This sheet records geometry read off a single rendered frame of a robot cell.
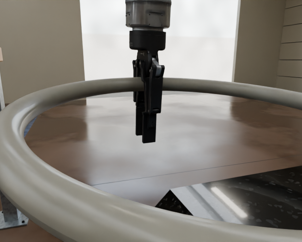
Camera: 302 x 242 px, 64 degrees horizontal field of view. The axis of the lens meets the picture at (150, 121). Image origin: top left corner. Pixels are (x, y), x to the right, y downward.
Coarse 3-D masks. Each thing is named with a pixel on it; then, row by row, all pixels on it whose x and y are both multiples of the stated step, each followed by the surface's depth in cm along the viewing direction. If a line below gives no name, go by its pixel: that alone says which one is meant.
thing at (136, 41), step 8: (136, 32) 47; (144, 32) 46; (152, 32) 46; (160, 32) 47; (136, 40) 47; (144, 40) 46; (152, 40) 47; (160, 40) 47; (136, 48) 48; (144, 48) 47; (152, 48) 47; (160, 48) 48; (144, 56) 49; (152, 56) 48
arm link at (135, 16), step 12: (132, 0) 44; (144, 0) 44; (156, 0) 44; (168, 0) 45; (132, 12) 45; (144, 12) 44; (156, 12) 45; (168, 12) 46; (132, 24) 46; (144, 24) 45; (156, 24) 45; (168, 24) 47
